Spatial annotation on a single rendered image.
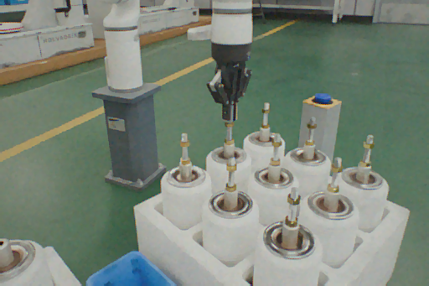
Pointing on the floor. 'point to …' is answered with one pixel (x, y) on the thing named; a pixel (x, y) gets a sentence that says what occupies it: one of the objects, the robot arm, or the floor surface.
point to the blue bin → (130, 273)
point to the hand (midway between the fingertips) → (230, 111)
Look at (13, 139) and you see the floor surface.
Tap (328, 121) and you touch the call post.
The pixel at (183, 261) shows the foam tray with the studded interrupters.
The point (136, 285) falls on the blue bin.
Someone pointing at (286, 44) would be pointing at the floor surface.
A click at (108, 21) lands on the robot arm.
